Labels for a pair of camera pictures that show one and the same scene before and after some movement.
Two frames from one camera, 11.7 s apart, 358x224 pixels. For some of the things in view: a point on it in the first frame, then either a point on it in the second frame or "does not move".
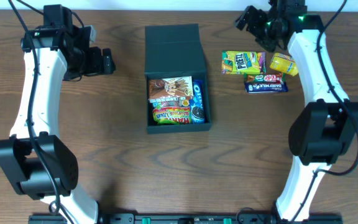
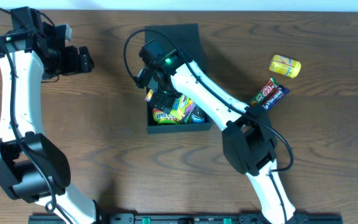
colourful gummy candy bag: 180,115 does not move
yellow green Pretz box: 239,62 to 182,107
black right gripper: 257,22 to 165,101
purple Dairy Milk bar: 266,87 to 279,94
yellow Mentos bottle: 284,63 does not move
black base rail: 188,219 does not move
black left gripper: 97,61 to 78,59
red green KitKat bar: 264,77 to 267,89
